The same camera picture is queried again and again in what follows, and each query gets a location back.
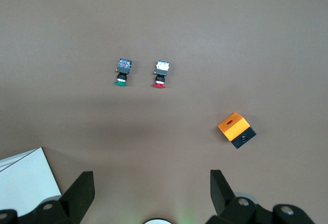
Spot red push button switch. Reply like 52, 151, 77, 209
152, 60, 171, 89

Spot brown table mat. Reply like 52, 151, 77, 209
0, 0, 328, 224

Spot orange and black button box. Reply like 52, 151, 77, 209
217, 111, 257, 150

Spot green push button switch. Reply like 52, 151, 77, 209
113, 58, 133, 87

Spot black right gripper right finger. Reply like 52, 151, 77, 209
206, 169, 316, 224

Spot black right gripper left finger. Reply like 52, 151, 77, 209
0, 171, 95, 224

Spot white drawer cabinet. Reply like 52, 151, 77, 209
0, 146, 63, 216

